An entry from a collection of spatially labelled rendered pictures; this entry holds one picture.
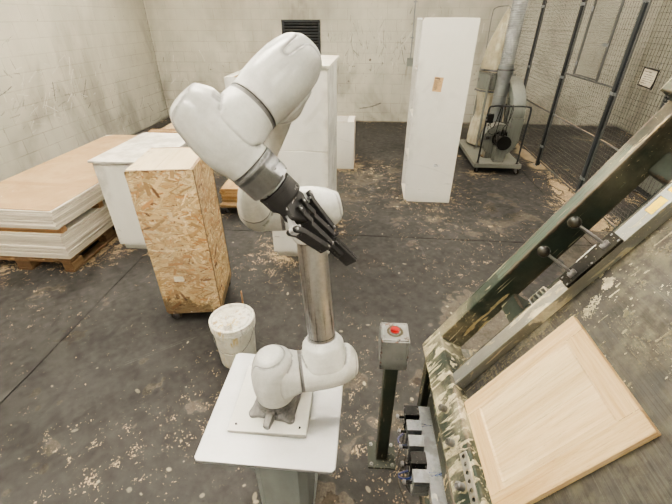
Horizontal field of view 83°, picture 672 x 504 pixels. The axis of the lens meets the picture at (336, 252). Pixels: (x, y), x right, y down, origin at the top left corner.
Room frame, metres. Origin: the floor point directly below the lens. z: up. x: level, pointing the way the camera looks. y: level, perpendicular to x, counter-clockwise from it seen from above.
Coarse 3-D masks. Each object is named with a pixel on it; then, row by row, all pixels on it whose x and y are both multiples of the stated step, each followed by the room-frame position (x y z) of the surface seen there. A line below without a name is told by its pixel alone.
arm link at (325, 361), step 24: (312, 192) 1.10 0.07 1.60; (336, 192) 1.14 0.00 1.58; (336, 216) 1.08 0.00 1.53; (312, 264) 1.04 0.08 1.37; (312, 288) 1.02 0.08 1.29; (312, 312) 1.00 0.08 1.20; (312, 336) 0.99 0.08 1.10; (336, 336) 1.02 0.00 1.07; (312, 360) 0.94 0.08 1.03; (336, 360) 0.94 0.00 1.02; (312, 384) 0.90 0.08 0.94; (336, 384) 0.92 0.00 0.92
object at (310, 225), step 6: (300, 210) 0.66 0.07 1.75; (306, 216) 0.66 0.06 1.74; (306, 222) 0.66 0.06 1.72; (312, 222) 0.67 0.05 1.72; (306, 228) 0.66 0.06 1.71; (312, 228) 0.66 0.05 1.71; (318, 228) 0.67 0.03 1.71; (318, 234) 0.66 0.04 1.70; (324, 234) 0.67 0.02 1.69; (324, 240) 0.66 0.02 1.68; (330, 240) 0.67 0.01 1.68
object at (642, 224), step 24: (648, 216) 0.93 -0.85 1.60; (624, 240) 0.92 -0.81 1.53; (600, 264) 0.92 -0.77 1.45; (552, 288) 0.97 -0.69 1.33; (576, 288) 0.92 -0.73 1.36; (528, 312) 0.96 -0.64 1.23; (552, 312) 0.93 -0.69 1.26; (504, 336) 0.95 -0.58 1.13; (480, 360) 0.94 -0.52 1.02; (456, 384) 0.94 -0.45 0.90
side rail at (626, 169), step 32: (608, 160) 1.21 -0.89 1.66; (640, 160) 1.15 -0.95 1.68; (576, 192) 1.21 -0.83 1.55; (608, 192) 1.16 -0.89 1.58; (544, 224) 1.22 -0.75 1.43; (512, 256) 1.22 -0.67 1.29; (480, 288) 1.22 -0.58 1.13; (512, 288) 1.17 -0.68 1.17; (448, 320) 1.22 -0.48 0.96; (480, 320) 1.17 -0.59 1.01
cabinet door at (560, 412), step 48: (576, 336) 0.79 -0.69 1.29; (528, 384) 0.77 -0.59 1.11; (576, 384) 0.68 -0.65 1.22; (624, 384) 0.61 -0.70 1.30; (480, 432) 0.74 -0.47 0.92; (528, 432) 0.65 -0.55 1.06; (576, 432) 0.58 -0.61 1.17; (624, 432) 0.52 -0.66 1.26; (528, 480) 0.54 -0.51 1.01; (576, 480) 0.49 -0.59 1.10
